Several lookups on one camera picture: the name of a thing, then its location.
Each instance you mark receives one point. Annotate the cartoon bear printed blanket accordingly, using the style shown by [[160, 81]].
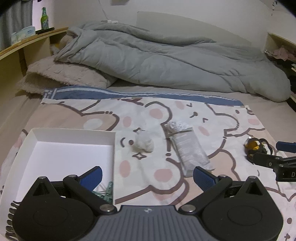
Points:
[[150, 180]]

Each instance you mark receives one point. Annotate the beige fluffy pillow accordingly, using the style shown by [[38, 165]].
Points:
[[69, 74]]

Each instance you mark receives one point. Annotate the light green tissue box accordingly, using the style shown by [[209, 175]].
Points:
[[23, 34]]

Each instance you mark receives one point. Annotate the white power adapter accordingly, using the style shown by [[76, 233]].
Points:
[[109, 21]]

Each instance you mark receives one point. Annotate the beige plush toy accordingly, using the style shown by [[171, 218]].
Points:
[[66, 42]]

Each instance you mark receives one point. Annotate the pink clothes pile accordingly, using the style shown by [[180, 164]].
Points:
[[283, 53]]

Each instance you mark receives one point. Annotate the black tray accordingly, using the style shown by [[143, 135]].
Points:
[[45, 31]]

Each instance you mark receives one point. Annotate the grey foil packet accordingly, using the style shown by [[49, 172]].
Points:
[[189, 151]]

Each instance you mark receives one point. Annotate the wooden side cabinet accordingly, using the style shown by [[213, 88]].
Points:
[[271, 42]]

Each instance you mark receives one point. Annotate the green glass bottle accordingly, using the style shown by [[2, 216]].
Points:
[[44, 19]]

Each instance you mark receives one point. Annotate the grey curtain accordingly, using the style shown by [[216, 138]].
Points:
[[13, 23]]

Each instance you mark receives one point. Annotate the white cardboard box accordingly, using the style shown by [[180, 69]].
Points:
[[57, 153]]

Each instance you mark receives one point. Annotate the beige headboard panel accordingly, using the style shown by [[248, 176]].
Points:
[[185, 25]]

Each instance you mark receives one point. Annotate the white plastic wad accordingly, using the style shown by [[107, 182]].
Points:
[[143, 143]]

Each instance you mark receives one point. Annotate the green clothespin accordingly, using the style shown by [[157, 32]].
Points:
[[109, 192], [99, 196]]

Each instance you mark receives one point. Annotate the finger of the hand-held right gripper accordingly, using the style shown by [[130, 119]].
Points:
[[286, 147], [268, 160]]

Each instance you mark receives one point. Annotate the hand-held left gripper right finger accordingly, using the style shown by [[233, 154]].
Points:
[[203, 178]]

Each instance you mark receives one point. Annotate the wooden bedside shelf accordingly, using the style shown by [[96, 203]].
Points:
[[34, 44]]

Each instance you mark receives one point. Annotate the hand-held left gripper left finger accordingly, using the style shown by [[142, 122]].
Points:
[[92, 178]]

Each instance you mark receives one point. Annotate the grey duvet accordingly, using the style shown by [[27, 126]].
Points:
[[161, 62]]

